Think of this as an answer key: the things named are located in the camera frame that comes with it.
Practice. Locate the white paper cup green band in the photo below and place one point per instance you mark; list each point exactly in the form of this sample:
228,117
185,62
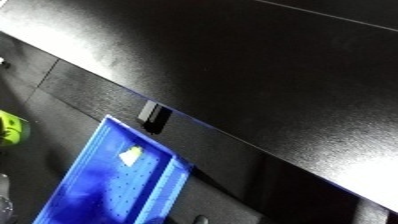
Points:
12,128
131,156

